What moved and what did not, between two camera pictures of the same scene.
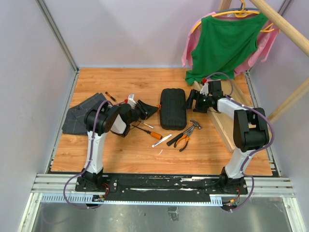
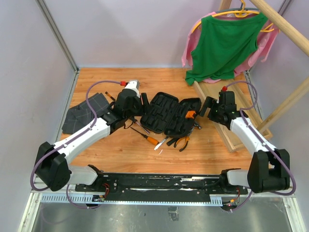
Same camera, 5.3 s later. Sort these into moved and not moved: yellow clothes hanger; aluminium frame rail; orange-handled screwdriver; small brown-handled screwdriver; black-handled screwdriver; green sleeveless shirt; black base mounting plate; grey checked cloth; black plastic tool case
Moved: black-handled screwdriver; orange-handled screwdriver; black plastic tool case
Not moved: aluminium frame rail; black base mounting plate; green sleeveless shirt; grey checked cloth; small brown-handled screwdriver; yellow clothes hanger
